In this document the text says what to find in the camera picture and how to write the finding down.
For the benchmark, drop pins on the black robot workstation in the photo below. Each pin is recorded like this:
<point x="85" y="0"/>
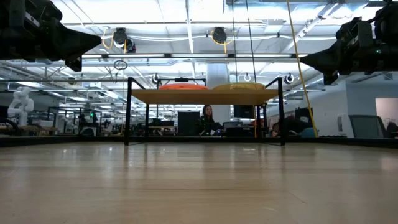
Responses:
<point x="90" y="124"/>

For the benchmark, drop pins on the grey office chair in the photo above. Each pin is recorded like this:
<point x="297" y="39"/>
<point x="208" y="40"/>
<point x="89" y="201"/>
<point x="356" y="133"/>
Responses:
<point x="367" y="126"/>

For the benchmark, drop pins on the black cabinet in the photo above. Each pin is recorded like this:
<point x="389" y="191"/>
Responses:
<point x="188" y="123"/>

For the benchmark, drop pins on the black workstation frame with camera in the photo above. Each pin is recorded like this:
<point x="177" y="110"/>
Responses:
<point x="181" y="79"/>

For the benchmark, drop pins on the translucent red plastic plate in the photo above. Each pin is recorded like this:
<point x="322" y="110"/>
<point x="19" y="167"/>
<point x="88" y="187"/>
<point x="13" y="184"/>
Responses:
<point x="183" y="86"/>

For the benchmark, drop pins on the long white light bar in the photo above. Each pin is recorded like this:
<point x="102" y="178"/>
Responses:
<point x="199" y="56"/>

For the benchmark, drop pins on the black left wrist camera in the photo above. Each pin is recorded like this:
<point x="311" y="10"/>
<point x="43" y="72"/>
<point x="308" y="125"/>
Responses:
<point x="46" y="11"/>

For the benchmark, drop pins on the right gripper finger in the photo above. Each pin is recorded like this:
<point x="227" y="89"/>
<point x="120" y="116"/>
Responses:
<point x="326" y="56"/>
<point x="329" y="67"/>

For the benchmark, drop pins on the wooden shelf black metal legs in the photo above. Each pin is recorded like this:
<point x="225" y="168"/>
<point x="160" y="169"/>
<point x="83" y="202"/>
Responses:
<point x="205" y="97"/>

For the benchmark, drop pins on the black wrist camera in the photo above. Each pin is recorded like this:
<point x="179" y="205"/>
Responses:
<point x="354" y="29"/>
<point x="46" y="11"/>

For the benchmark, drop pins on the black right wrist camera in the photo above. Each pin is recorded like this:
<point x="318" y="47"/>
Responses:
<point x="354" y="29"/>

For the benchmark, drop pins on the black table rig frame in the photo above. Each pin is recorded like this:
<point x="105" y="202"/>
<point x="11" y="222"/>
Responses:
<point x="46" y="140"/>

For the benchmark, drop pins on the white square column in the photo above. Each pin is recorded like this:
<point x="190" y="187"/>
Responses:
<point x="217" y="74"/>

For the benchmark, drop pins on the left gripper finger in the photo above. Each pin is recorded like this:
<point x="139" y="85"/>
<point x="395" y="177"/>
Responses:
<point x="81" y="36"/>
<point x="84" y="49"/>

